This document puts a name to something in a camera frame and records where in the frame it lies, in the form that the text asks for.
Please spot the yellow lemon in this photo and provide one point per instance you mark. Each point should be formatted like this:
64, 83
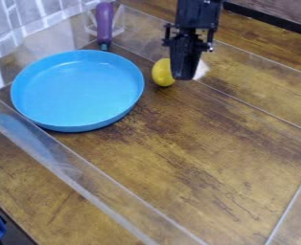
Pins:
162, 75

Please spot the clear acrylic enclosure wall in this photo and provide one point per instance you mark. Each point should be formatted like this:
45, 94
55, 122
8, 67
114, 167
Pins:
198, 169

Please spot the blue round plastic plate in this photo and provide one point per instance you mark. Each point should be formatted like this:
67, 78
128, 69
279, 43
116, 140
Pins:
78, 91

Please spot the purple eggplant toy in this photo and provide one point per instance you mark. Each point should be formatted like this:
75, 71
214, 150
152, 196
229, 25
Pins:
104, 17

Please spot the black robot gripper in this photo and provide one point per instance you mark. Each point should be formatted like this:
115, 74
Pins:
190, 34

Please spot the dark baseboard strip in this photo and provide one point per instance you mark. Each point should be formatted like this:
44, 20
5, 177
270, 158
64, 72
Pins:
263, 17

